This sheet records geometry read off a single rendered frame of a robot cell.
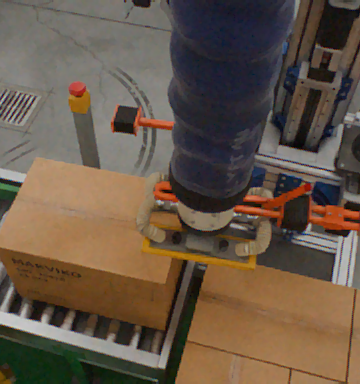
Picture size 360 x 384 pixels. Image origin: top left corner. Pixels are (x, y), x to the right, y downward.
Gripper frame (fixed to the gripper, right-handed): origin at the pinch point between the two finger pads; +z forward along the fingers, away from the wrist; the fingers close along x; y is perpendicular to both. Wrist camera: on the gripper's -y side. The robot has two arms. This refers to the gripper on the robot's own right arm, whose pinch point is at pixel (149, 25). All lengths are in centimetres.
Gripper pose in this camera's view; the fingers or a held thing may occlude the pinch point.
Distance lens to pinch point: 153.7
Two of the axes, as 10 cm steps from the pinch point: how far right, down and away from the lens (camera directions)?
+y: 3.1, -8.1, 5.0
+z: 0.2, 5.3, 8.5
